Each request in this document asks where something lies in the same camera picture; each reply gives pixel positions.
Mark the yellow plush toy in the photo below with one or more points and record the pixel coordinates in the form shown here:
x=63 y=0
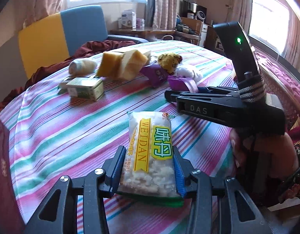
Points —
x=169 y=61

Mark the person's right hand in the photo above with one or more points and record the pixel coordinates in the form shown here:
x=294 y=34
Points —
x=284 y=159

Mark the purple ribbon packet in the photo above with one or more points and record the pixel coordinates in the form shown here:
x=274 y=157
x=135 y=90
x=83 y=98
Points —
x=181 y=83

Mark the wooden desk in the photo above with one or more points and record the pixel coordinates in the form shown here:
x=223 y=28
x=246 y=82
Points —
x=148 y=33

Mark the pink jar on desk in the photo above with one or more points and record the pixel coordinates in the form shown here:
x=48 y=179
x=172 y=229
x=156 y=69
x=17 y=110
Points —
x=140 y=23

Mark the pink floral curtain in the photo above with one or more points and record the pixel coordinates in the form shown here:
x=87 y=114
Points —
x=165 y=14

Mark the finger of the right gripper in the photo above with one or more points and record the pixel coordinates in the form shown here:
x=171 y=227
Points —
x=227 y=111
x=171 y=95

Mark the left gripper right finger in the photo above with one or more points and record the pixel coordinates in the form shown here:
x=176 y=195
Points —
x=186 y=184

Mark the yellow sponge block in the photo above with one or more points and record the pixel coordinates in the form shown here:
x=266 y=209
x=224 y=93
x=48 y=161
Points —
x=131 y=64
x=110 y=64

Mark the white carton on desk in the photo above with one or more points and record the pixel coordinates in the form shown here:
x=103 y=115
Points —
x=127 y=20

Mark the maroon blanket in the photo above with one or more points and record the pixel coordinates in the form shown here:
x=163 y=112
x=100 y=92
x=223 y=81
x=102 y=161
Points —
x=87 y=50

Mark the tricolour headboard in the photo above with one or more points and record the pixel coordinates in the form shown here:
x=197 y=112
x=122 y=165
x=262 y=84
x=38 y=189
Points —
x=57 y=37

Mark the white plastic bag ball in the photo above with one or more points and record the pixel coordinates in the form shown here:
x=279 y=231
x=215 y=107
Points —
x=189 y=71

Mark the Weidan snack packet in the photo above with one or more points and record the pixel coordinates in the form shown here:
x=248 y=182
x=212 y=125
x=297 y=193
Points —
x=148 y=172

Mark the striped bed sheet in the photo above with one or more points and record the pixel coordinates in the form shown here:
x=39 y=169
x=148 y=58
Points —
x=45 y=134

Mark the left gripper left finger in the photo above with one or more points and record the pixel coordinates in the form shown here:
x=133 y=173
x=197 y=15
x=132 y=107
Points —
x=113 y=171

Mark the cream tea box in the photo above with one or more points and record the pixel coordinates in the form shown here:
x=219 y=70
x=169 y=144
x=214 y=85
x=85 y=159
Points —
x=86 y=88

